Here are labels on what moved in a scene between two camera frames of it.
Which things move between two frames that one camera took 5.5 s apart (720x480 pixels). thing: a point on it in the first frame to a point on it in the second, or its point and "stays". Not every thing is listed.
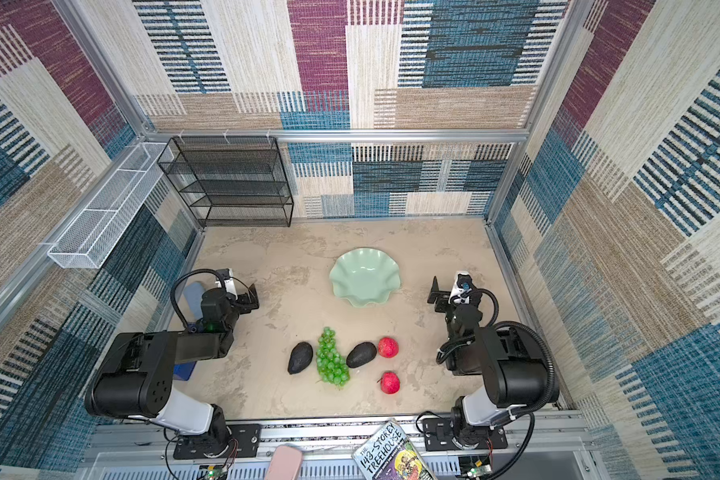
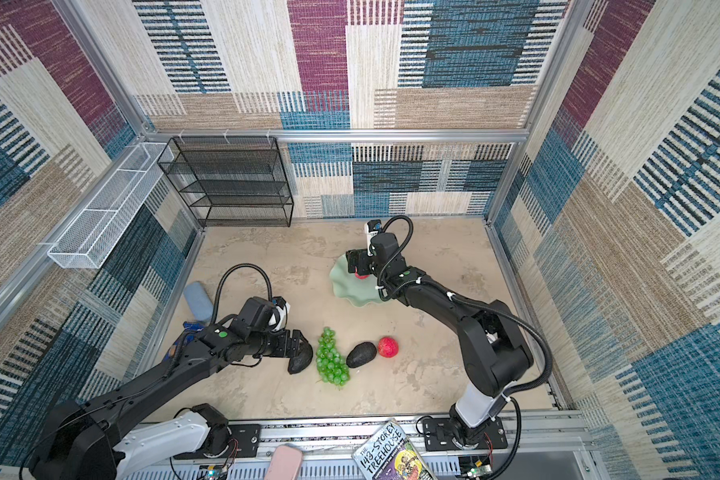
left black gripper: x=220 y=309 to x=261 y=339
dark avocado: x=361 y=354 stays
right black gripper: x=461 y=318 to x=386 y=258
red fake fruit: x=388 y=347 stays
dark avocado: x=300 y=356 stays
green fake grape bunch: x=331 y=366 stays
